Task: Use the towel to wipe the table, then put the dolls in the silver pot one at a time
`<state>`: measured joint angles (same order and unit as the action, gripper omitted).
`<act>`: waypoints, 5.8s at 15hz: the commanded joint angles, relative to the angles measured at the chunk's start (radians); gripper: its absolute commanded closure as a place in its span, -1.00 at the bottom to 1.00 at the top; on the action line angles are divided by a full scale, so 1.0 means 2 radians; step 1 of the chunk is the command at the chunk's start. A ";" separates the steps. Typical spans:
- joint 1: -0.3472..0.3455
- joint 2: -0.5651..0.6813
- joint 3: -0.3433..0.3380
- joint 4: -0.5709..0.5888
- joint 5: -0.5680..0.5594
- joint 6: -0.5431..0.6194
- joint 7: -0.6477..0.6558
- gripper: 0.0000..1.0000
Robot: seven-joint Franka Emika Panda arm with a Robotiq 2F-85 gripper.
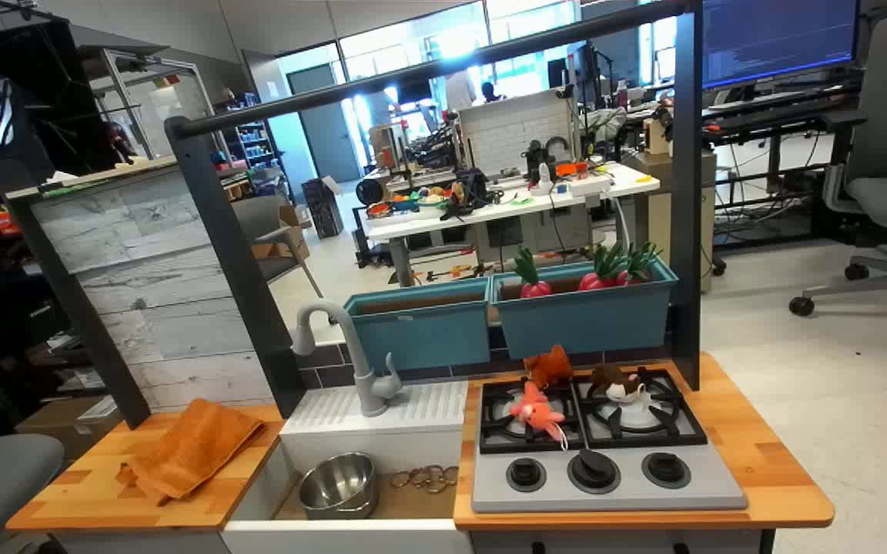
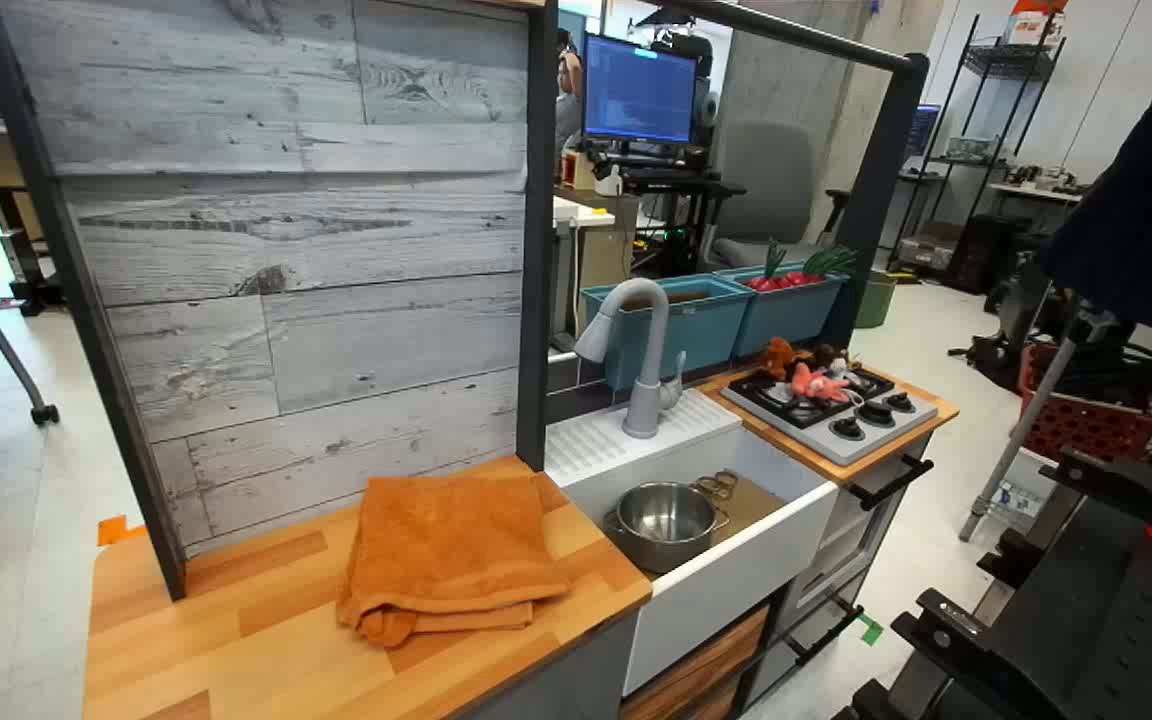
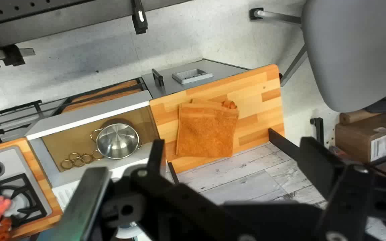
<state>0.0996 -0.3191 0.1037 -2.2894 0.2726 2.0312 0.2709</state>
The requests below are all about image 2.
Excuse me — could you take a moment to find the orange towel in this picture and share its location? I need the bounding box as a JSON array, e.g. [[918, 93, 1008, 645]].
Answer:
[[336, 474, 571, 650]]

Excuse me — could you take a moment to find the grey toy stove top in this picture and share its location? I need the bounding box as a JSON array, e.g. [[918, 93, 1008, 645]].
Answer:
[[723, 363, 934, 466]]

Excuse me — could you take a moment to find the grey wood backsplash panel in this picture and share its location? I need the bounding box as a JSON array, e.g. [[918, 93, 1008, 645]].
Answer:
[[0, 0, 532, 558]]

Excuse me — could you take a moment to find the middle stove knob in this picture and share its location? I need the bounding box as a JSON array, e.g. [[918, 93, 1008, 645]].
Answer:
[[854, 405, 894, 430]]

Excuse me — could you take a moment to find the pink plush doll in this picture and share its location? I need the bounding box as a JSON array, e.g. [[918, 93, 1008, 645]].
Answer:
[[786, 363, 854, 409]]

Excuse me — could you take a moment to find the right teal planter bin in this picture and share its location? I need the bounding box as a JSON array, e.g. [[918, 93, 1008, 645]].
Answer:
[[723, 273, 845, 359]]

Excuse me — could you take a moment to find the red perforated crate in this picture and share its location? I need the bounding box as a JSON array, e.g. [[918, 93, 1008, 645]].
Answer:
[[1025, 392, 1152, 461]]

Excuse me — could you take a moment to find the white toy sink basin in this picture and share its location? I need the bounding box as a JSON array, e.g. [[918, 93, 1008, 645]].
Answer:
[[542, 392, 834, 694]]

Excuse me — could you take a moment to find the black metal frame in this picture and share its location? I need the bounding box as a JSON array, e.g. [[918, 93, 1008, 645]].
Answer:
[[0, 0, 932, 605]]

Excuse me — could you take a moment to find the silver metal pot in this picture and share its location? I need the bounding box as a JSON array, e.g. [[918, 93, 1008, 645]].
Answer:
[[603, 486, 723, 576]]

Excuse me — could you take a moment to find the right stove knob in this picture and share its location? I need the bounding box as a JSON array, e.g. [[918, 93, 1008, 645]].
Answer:
[[882, 392, 916, 412]]

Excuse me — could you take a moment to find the orange plush doll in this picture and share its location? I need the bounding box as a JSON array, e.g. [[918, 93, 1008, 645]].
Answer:
[[763, 335, 798, 381]]

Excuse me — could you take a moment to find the grey toy faucet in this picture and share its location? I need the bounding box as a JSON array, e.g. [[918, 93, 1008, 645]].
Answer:
[[577, 278, 679, 440]]

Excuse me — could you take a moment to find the black drawer handle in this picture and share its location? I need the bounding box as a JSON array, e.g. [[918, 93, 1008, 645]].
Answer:
[[848, 456, 934, 514]]

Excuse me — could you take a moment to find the grey office chair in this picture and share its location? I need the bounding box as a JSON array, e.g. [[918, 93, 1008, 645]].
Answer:
[[710, 124, 814, 273]]

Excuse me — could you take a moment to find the left stove knob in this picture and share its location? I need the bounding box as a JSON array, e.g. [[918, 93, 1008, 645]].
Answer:
[[826, 416, 862, 440]]

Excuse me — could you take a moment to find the blue computer monitor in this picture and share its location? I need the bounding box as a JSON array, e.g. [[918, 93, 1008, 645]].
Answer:
[[585, 38, 697, 150]]

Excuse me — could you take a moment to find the teal planter bin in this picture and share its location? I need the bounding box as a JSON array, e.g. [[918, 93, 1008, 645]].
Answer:
[[723, 273, 845, 359], [585, 273, 746, 392]]

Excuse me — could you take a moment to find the stove knob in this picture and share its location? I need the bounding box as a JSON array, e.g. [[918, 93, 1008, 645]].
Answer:
[[882, 392, 916, 412], [854, 405, 894, 430], [826, 416, 862, 440]]

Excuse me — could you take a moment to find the left teal planter bin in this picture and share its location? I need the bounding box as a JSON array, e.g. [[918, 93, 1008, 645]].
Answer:
[[585, 273, 746, 392]]

